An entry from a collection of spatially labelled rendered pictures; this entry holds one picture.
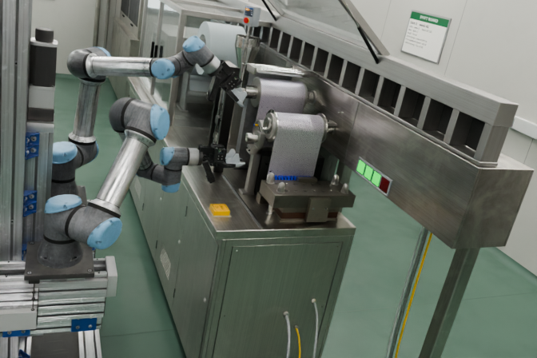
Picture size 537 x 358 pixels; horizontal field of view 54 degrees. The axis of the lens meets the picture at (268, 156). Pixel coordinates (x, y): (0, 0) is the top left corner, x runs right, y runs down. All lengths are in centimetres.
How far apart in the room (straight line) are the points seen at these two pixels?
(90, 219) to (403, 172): 115
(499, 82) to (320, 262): 298
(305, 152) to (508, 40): 290
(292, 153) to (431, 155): 70
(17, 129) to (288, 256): 118
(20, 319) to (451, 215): 146
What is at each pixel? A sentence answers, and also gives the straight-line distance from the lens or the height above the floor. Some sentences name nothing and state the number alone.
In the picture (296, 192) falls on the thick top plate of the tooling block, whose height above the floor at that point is 103.
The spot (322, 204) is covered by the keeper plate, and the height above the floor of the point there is 99.
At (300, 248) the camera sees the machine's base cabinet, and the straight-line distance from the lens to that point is 233.
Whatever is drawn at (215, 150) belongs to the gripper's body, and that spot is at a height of 116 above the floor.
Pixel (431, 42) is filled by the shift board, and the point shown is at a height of 151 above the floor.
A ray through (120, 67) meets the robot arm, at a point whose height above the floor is 145.
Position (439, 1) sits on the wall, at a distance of 570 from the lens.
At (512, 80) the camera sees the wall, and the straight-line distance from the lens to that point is 488.
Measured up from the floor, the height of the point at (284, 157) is 112.
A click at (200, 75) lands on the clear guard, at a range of 324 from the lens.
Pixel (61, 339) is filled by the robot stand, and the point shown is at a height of 21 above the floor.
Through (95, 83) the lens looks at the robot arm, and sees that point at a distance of 236.
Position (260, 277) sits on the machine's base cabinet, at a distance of 233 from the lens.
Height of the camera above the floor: 191
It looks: 19 degrees down
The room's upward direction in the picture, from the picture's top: 11 degrees clockwise
